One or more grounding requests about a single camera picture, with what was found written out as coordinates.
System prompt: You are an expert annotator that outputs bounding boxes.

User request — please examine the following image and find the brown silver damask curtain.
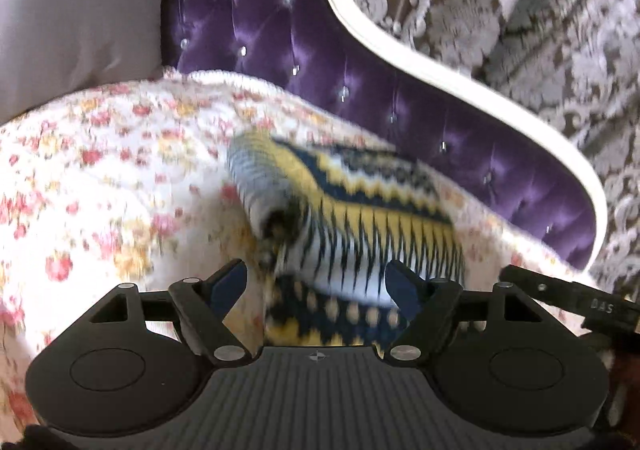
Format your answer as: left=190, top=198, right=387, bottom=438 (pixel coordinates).
left=340, top=0, right=640, bottom=301

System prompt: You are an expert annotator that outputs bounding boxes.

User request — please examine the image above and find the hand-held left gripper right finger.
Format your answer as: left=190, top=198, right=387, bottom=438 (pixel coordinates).
left=383, top=258, right=544, bottom=364

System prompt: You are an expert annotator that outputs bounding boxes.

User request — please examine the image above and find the purple tufted sofa white frame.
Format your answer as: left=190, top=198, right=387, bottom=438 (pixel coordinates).
left=162, top=0, right=608, bottom=273

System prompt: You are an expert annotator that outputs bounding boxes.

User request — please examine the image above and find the floral quilted blanket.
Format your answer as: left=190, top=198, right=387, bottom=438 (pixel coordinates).
left=0, top=70, right=616, bottom=436

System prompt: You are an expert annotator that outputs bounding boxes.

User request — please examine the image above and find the grey cushion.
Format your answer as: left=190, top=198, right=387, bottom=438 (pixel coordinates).
left=0, top=0, right=173, bottom=126

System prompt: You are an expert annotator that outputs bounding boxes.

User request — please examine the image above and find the yellow navy patterned knit sweater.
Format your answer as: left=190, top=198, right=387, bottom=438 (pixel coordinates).
left=225, top=130, right=468, bottom=361

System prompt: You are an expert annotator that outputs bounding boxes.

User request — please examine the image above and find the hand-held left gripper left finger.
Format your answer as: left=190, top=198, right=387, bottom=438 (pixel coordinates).
left=86, top=258, right=250, bottom=365

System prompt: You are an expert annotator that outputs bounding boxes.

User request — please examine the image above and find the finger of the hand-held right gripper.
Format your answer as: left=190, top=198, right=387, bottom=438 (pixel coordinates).
left=499, top=264, right=585, bottom=317

